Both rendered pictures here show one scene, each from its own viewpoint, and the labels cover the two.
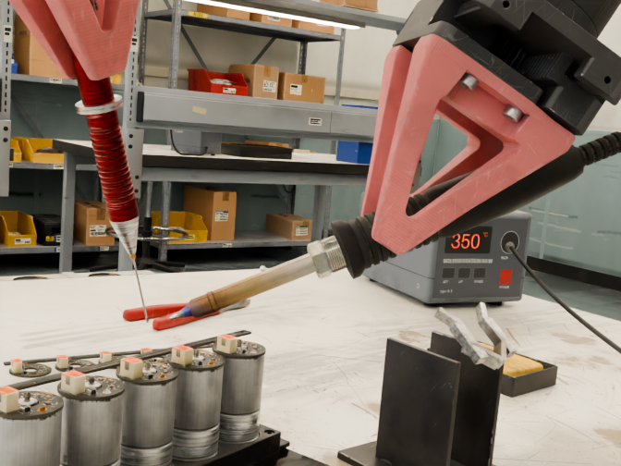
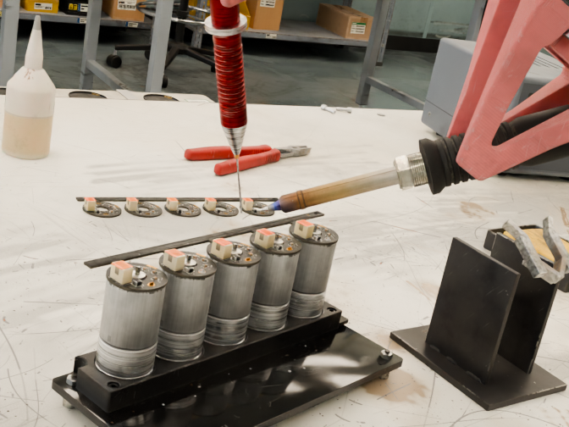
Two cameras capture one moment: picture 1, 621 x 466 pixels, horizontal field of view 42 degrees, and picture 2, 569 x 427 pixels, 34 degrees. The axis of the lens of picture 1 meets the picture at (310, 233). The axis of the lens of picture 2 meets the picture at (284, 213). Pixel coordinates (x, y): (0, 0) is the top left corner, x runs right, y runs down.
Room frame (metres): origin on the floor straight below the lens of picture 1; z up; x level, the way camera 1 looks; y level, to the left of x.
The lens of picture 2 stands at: (-0.07, 0.03, 0.98)
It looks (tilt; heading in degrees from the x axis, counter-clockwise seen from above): 20 degrees down; 3
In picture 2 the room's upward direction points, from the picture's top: 11 degrees clockwise
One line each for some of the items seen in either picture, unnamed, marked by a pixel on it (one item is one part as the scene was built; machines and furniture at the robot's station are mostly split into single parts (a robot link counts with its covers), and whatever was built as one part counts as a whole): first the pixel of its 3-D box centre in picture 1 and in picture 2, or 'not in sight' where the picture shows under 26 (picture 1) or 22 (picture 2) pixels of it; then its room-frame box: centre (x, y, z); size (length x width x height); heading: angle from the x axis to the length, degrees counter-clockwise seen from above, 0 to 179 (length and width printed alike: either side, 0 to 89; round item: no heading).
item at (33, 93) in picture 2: not in sight; (31, 85); (0.56, 0.25, 0.80); 0.03 x 0.03 x 0.10
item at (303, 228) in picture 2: (228, 343); (305, 229); (0.36, 0.03, 0.82); 0.01 x 0.01 x 0.01; 54
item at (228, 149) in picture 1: (256, 151); not in sight; (3.27, 0.24, 0.77); 0.24 x 0.16 x 0.04; 125
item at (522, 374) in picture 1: (490, 364); (549, 255); (0.56, -0.14, 0.76); 0.07 x 0.05 x 0.02; 43
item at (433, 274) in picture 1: (438, 247); (515, 109); (0.84, -0.13, 0.80); 0.15 x 0.12 x 0.10; 25
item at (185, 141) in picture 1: (196, 141); not in sight; (3.08, 0.46, 0.80); 0.15 x 0.12 x 0.10; 56
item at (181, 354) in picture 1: (183, 354); (266, 238); (0.34, 0.05, 0.82); 0.01 x 0.01 x 0.01; 54
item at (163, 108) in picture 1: (295, 122); not in sight; (3.16, 0.10, 0.90); 1.30 x 0.06 x 0.12; 127
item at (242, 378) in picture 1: (235, 398); (304, 277); (0.37, 0.03, 0.79); 0.02 x 0.02 x 0.05
